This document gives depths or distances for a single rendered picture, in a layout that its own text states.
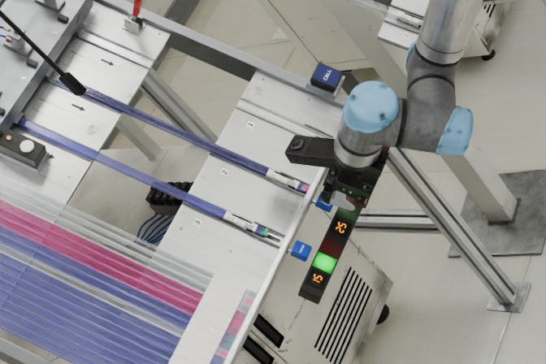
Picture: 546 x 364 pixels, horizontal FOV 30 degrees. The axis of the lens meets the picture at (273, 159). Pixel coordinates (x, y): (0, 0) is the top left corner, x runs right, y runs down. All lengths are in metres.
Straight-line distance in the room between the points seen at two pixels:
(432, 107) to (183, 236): 0.51
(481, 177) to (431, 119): 0.91
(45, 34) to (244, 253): 0.54
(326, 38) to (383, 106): 1.65
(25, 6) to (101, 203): 0.67
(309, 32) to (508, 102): 0.68
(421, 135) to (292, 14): 1.63
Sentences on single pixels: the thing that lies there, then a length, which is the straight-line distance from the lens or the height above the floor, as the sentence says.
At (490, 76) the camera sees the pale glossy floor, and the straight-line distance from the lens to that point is 2.95.
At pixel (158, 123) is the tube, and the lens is 1.86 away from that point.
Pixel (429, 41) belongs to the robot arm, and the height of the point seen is 0.92.
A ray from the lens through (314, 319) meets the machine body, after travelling 2.31.
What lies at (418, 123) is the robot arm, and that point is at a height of 0.88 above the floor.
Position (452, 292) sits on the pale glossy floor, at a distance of 2.51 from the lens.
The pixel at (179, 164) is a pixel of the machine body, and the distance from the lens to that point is 2.34.
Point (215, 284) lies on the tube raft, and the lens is 1.73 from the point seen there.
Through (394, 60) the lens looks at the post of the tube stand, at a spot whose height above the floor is 0.59.
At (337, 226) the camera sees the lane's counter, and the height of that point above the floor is 0.66.
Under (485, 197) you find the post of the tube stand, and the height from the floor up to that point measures 0.11.
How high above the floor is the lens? 1.81
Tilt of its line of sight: 34 degrees down
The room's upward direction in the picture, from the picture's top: 42 degrees counter-clockwise
